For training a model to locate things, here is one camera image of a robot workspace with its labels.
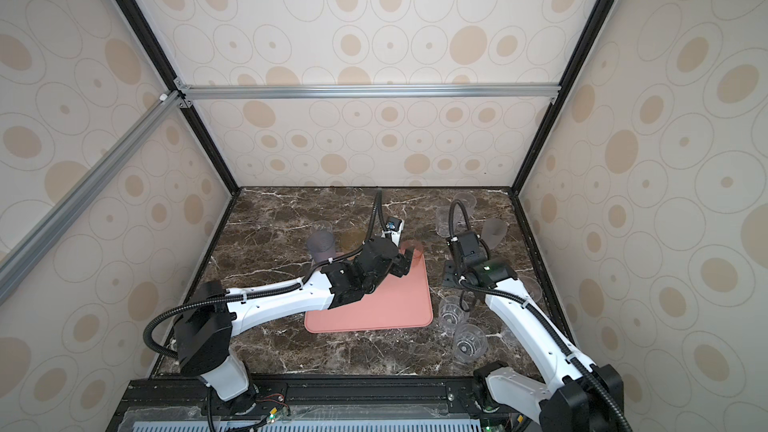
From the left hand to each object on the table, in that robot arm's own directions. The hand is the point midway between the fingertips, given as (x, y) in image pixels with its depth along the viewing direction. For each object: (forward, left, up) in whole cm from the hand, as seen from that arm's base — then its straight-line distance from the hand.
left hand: (413, 242), depth 77 cm
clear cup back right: (+32, -24, -21) cm, 45 cm away
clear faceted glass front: (-19, -16, -21) cm, 33 cm away
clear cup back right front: (+22, -13, -20) cm, 33 cm away
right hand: (-4, -12, -9) cm, 16 cm away
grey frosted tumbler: (+11, +29, -17) cm, 35 cm away
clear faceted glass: (-11, -12, -22) cm, 27 cm away
